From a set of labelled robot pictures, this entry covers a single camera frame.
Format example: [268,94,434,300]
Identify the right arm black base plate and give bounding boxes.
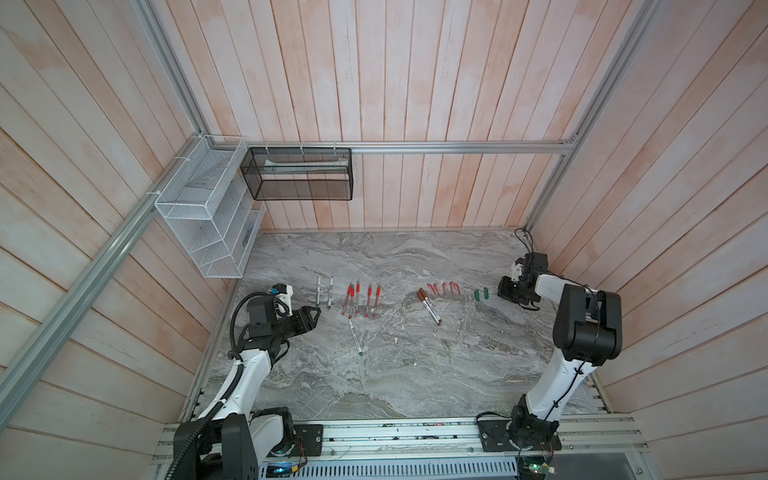
[476,417,562,453]

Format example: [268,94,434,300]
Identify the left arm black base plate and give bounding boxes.
[267,424,324,458]

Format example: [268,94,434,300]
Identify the horizontal aluminium wall rail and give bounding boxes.
[213,137,575,155]

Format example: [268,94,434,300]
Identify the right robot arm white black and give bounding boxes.
[498,252,623,450]

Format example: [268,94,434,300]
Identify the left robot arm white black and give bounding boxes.
[165,284,321,479]

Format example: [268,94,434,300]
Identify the white mesh wall shelf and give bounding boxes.
[155,135,265,279]

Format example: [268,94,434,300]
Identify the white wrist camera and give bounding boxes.
[510,258,526,283]
[270,283,293,318]

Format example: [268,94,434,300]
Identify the left aluminium wall rail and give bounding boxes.
[1,133,203,429]

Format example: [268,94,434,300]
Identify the black mesh wall basket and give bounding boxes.
[240,146,354,202]

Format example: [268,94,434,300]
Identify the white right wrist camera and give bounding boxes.
[510,258,526,283]

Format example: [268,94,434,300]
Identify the right aluminium wall rail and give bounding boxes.
[522,1,666,231]

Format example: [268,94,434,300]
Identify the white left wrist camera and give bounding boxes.
[270,283,293,318]

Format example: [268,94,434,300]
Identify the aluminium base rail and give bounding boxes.
[146,413,649,469]

